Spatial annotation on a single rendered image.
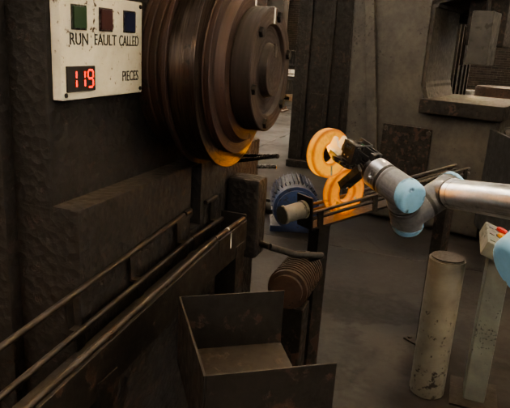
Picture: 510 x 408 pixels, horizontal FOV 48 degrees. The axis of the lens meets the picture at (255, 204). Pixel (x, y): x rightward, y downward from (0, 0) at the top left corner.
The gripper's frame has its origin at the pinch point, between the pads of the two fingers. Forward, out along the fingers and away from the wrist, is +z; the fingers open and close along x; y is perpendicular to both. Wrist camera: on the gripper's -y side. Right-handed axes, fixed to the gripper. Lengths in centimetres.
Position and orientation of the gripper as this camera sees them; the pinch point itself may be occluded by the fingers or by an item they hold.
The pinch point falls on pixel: (329, 146)
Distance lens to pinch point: 183.4
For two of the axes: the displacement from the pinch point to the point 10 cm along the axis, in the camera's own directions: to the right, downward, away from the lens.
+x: -8.2, 1.1, -5.6
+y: 2.1, -8.5, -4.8
